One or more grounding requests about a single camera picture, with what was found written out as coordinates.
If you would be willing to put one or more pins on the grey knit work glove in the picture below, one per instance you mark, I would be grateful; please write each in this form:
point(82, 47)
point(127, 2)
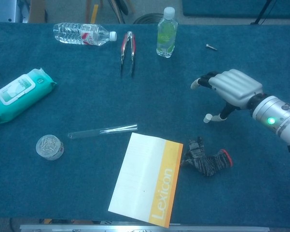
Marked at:
point(207, 164)

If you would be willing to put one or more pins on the small metal bolt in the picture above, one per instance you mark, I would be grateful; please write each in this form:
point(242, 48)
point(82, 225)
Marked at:
point(211, 47)

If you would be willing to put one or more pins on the teal felt table cover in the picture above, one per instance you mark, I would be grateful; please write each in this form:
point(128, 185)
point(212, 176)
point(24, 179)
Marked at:
point(86, 96)

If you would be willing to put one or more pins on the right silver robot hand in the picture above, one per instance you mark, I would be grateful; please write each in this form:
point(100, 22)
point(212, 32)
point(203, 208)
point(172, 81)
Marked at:
point(236, 87)

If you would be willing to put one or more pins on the black tripod stand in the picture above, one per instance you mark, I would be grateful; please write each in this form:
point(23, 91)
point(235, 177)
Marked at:
point(264, 12)

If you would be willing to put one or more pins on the clear glass test tube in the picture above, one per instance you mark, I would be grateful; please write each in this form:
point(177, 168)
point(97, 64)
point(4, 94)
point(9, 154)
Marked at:
point(99, 131)

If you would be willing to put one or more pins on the aluminium frame rail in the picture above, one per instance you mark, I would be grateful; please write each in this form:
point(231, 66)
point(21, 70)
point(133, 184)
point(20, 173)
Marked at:
point(111, 228)

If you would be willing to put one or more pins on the clear red-label water bottle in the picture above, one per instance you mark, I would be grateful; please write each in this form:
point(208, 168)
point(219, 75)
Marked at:
point(74, 32)

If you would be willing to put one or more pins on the white yellow Lexicon booklet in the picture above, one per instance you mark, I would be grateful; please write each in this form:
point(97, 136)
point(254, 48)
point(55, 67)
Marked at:
point(140, 181)

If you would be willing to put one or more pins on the brown cardboard box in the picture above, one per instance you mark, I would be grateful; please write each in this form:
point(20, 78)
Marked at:
point(37, 10)

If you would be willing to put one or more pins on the clear green-label bottle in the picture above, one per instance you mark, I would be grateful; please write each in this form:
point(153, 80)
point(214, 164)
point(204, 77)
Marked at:
point(166, 36)

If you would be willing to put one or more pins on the teal wet wipes pack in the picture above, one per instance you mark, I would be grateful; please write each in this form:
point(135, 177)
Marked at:
point(19, 96)

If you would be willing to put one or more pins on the small white cap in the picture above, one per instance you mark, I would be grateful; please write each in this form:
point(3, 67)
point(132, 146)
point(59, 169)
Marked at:
point(207, 118)

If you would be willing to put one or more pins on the grey metal cabinet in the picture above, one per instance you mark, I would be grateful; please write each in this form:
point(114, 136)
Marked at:
point(4, 9)

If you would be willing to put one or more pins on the yellow stick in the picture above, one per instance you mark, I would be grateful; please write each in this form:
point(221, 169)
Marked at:
point(94, 13)

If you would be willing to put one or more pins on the round clear box of screws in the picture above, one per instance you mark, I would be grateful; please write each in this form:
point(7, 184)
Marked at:
point(48, 147)

